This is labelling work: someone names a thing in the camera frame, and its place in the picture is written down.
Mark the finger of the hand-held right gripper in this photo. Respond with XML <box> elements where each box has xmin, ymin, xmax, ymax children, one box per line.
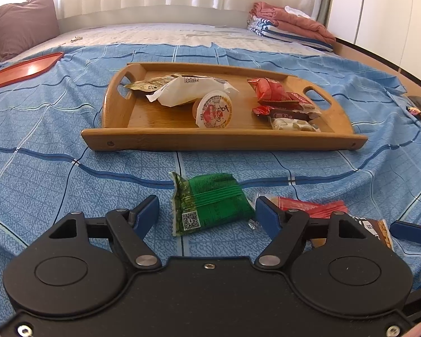
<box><xmin>389</xmin><ymin>220</ymin><xmax>421</xmax><ymax>245</ymax></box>

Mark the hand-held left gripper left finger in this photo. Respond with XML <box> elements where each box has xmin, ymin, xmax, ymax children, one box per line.
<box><xmin>50</xmin><ymin>194</ymin><xmax>163</xmax><ymax>272</ymax></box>

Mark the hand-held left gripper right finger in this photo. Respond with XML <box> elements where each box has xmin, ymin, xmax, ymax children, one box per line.
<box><xmin>255</xmin><ymin>196</ymin><xmax>369</xmax><ymax>272</ymax></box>

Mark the green snack packet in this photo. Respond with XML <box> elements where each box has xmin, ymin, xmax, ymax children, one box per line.
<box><xmin>169</xmin><ymin>171</ymin><xmax>256</xmax><ymax>237</ymax></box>

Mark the wooden serving tray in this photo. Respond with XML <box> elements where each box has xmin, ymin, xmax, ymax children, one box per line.
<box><xmin>81</xmin><ymin>62</ymin><xmax>369</xmax><ymax>152</ymax></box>

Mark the small dark red snack packet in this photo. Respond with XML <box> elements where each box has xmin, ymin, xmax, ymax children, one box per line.
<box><xmin>252</xmin><ymin>106</ymin><xmax>312</xmax><ymax>122</ymax></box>

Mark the pink red snack packet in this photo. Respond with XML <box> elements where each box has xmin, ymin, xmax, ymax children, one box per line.
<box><xmin>287</xmin><ymin>92</ymin><xmax>322</xmax><ymax>112</ymax></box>

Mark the shiny red snack packet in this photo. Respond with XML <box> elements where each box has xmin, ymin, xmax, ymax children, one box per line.
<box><xmin>246</xmin><ymin>77</ymin><xmax>299</xmax><ymax>105</ymax></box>

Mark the white bread snack packet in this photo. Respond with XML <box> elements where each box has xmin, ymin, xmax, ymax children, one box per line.
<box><xmin>145</xmin><ymin>75</ymin><xmax>240</xmax><ymax>108</ymax></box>

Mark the yellow packet with green label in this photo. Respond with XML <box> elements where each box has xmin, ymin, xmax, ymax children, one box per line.
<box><xmin>123</xmin><ymin>73</ymin><xmax>185</xmax><ymax>92</ymax></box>

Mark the red biscuit stick packet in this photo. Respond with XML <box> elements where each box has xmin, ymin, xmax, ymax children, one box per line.
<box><xmin>254</xmin><ymin>195</ymin><xmax>349</xmax><ymax>220</ymax></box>

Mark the white nougat candy packet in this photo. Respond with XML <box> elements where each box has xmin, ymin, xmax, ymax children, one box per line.
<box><xmin>271</xmin><ymin>117</ymin><xmax>321</xmax><ymax>133</ymax></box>

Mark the blue checked bedsheet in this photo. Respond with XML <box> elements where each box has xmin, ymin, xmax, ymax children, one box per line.
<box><xmin>0</xmin><ymin>41</ymin><xmax>421</xmax><ymax>324</ymax></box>

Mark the orange jelly cup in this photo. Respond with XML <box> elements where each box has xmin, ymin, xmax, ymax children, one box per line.
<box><xmin>192</xmin><ymin>90</ymin><xmax>234</xmax><ymax>129</ymax></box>

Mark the white quilted mattress cover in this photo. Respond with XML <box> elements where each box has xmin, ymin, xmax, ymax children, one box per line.
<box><xmin>10</xmin><ymin>22</ymin><xmax>335</xmax><ymax>64</ymax></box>

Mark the blue white striped folded blanket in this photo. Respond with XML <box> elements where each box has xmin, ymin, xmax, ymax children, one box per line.
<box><xmin>247</xmin><ymin>15</ymin><xmax>335</xmax><ymax>54</ymax></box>

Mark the orange plastic tray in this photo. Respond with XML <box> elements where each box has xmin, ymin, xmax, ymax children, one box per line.
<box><xmin>0</xmin><ymin>51</ymin><xmax>65</xmax><ymax>93</ymax></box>

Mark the stack of folded towels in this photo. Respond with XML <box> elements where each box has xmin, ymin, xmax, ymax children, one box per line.
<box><xmin>250</xmin><ymin>1</ymin><xmax>337</xmax><ymax>45</ymax></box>

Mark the white folded cloth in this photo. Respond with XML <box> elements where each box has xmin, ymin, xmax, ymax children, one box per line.
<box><xmin>284</xmin><ymin>6</ymin><xmax>312</xmax><ymax>18</ymax></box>

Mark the grey green curtain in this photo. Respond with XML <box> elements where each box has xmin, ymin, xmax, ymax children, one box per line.
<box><xmin>315</xmin><ymin>0</ymin><xmax>338</xmax><ymax>36</ymax></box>

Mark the white wardrobe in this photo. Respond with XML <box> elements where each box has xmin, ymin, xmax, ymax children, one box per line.
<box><xmin>326</xmin><ymin>0</ymin><xmax>421</xmax><ymax>90</ymax></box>

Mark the purple pillow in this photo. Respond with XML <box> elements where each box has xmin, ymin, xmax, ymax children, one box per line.
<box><xmin>0</xmin><ymin>0</ymin><xmax>61</xmax><ymax>62</ymax></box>

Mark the wooden bed frame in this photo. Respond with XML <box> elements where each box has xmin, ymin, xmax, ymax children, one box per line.
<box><xmin>333</xmin><ymin>37</ymin><xmax>421</xmax><ymax>99</ymax></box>

